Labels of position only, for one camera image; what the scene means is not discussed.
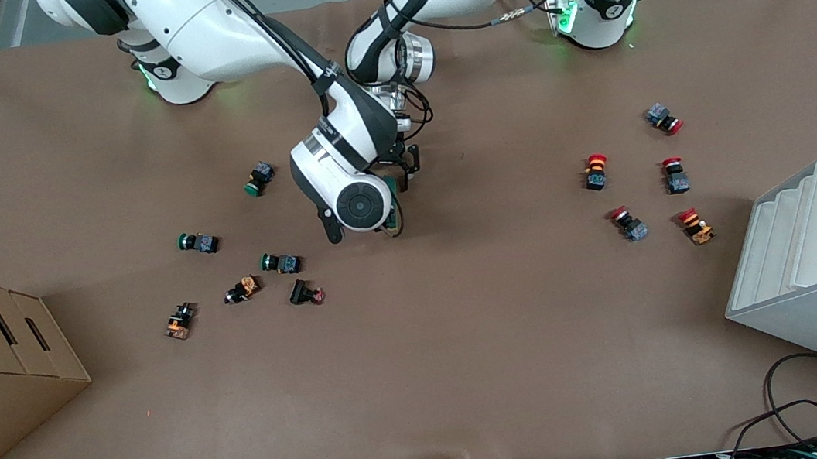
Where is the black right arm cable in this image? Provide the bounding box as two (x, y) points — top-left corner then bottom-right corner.
(205, 0), (350, 132)

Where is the red mushroom button orange block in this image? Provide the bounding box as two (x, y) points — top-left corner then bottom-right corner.
(580, 152), (613, 193)
(676, 205), (717, 248)

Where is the black looped floor cable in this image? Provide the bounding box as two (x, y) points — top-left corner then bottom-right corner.
(706, 351), (817, 459)

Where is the green push button switch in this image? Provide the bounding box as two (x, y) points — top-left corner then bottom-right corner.
(176, 228), (221, 259)
(241, 159), (278, 199)
(259, 248), (303, 278)

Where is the black button orange block switch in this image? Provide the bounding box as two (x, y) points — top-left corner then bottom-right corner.
(162, 301), (200, 343)
(221, 274), (263, 307)

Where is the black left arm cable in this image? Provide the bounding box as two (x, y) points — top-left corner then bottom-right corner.
(388, 0), (586, 41)

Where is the black switch with red button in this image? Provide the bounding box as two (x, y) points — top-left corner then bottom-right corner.
(286, 276), (327, 309)

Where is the red mushroom button blue block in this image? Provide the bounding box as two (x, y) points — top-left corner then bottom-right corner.
(607, 203), (650, 246)
(644, 100), (685, 139)
(661, 155), (692, 197)

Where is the green load switch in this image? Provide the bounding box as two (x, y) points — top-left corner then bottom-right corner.
(378, 171), (408, 239)

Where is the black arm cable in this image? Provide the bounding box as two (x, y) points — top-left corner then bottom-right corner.
(205, 0), (350, 132)
(388, 0), (586, 41)

